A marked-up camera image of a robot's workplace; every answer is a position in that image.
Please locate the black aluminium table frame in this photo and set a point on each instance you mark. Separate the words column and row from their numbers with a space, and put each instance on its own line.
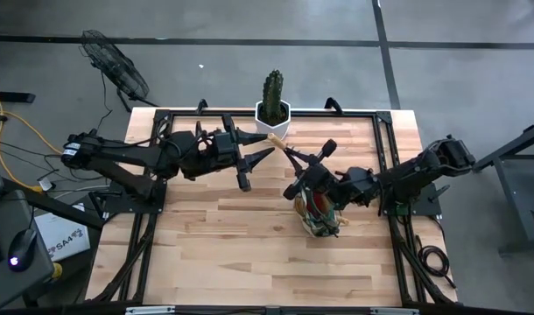
column 337, row 114

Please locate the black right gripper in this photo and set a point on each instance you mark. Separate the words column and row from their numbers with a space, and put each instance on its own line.
column 324, row 177

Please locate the black floor fan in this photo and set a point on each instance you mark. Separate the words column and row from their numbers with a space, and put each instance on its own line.
column 118, row 70

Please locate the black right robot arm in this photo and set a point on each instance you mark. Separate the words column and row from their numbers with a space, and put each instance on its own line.
column 416, row 172

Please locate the white hexagonal plant pot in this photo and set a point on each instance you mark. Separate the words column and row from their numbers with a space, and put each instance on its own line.
column 273, row 129

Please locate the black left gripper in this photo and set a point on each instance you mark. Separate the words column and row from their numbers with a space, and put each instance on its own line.
column 223, row 151

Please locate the yellow round cap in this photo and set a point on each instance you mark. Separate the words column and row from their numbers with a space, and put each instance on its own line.
column 57, row 271

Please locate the grey metal table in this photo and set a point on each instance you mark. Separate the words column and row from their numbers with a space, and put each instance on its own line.
column 516, row 197

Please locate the black computer mouse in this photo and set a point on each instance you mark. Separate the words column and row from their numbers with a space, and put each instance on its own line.
column 23, row 249

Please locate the black flat floor bar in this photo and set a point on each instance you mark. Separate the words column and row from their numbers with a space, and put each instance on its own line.
column 13, row 97

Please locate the beige green gardening bag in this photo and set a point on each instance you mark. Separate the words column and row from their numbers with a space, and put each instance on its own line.
column 311, row 227

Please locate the black desk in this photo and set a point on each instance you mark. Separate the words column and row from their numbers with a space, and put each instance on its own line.
column 4, row 280

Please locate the white cardboard box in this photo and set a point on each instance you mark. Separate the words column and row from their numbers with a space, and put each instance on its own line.
column 65, row 240

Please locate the green cactus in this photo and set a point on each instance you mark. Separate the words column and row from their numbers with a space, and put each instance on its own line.
column 272, row 94

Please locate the silver metal bracket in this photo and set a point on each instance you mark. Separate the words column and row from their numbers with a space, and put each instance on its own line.
column 394, row 311
column 149, row 310

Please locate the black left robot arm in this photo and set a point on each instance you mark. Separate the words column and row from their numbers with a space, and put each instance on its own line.
column 118, row 153

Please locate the red gardening glove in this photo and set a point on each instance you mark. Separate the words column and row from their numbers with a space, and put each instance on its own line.
column 319, row 203

